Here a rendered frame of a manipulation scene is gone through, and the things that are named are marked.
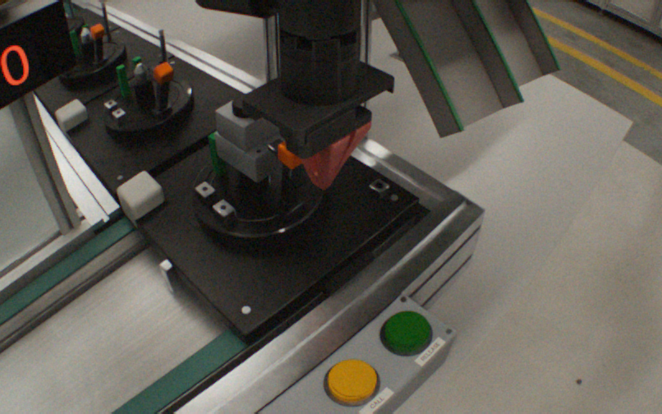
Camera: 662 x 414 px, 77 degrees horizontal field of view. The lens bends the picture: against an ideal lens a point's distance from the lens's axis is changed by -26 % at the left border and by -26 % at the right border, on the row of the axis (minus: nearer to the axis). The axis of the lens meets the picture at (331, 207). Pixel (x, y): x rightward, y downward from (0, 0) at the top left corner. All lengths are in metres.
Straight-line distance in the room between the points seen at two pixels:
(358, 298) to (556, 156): 0.50
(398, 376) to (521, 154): 0.50
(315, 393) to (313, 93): 0.24
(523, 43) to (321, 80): 0.51
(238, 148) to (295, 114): 0.15
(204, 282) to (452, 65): 0.40
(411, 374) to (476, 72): 0.41
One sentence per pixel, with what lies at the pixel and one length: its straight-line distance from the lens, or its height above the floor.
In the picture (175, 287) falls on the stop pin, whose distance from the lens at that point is 0.55.
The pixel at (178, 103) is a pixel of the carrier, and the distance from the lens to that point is 0.71.
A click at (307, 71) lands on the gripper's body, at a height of 1.18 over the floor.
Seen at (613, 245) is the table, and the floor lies 0.86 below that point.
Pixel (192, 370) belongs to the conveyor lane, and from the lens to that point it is 0.48.
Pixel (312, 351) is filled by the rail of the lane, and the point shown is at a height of 0.96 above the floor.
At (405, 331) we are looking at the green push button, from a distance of 0.46.
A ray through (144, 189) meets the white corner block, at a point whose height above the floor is 0.99.
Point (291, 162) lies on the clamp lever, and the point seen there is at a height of 1.07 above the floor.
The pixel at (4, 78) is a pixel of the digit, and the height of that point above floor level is 1.20.
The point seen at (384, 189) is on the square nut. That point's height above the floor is 0.98.
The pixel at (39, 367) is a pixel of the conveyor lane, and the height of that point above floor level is 0.92.
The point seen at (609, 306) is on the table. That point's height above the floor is 0.86.
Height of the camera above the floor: 1.36
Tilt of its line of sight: 45 degrees down
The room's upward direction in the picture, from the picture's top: straight up
